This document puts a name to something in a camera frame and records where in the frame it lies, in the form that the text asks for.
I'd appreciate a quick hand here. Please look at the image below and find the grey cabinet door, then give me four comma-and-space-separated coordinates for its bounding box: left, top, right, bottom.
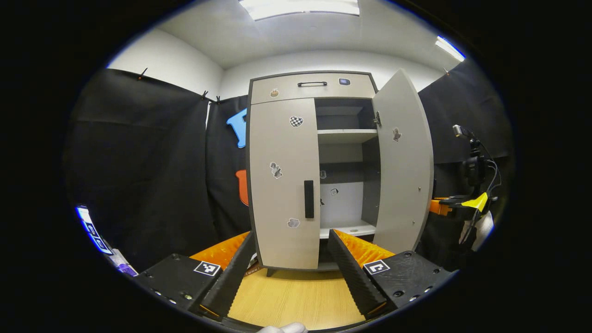
249, 98, 321, 270
372, 68, 434, 254

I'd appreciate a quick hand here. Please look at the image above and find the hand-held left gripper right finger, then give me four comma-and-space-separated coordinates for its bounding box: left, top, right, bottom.
327, 229, 458, 320

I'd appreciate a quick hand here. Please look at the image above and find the grey cabinet drawer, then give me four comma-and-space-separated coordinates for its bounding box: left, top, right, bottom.
250, 73, 376, 105

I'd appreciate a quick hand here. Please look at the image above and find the black backdrop cloth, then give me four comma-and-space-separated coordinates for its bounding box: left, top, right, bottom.
62, 60, 514, 273

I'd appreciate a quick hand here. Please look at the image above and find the grey double-door shoe cabinet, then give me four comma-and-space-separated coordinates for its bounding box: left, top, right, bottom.
245, 69, 435, 278

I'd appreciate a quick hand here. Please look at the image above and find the purple printed object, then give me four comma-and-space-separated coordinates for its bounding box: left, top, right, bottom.
110, 249, 138, 277

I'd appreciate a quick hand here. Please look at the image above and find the grey cabinet shelf board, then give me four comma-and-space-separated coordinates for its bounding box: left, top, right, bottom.
319, 220, 376, 239
318, 129, 379, 144

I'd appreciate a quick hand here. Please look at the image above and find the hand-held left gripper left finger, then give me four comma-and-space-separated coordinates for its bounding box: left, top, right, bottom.
132, 230, 257, 321

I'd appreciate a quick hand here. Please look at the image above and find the ceiling light panel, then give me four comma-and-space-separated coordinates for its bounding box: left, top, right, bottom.
238, 0, 360, 21
435, 36, 465, 62

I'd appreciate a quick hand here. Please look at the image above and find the blue and white strip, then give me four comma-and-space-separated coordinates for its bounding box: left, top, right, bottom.
75, 205, 115, 256

